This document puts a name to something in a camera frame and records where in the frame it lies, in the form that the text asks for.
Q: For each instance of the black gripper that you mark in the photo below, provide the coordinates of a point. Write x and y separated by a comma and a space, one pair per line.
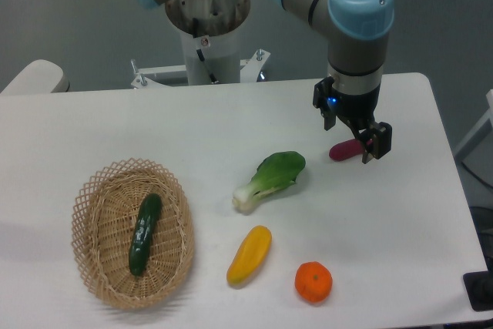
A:
356, 112

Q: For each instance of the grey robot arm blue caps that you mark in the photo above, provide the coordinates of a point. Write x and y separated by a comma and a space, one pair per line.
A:
356, 32

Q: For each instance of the green cucumber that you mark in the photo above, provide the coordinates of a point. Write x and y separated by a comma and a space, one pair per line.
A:
139, 250

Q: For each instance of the woven wicker basket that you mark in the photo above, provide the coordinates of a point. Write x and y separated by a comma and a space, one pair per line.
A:
103, 221

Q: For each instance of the purple sweet potato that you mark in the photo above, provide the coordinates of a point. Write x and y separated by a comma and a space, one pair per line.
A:
346, 150

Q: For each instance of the green bok choy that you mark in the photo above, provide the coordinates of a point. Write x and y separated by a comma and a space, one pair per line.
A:
276, 172

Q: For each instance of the orange tangerine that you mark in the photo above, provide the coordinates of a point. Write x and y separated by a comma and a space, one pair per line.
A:
313, 282

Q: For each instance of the black device at table edge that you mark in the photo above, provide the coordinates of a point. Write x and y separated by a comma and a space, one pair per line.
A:
479, 290

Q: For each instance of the white chair armrest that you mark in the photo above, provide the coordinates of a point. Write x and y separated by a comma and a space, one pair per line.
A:
38, 77

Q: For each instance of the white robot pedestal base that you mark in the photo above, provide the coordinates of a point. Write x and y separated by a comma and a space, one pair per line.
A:
209, 31

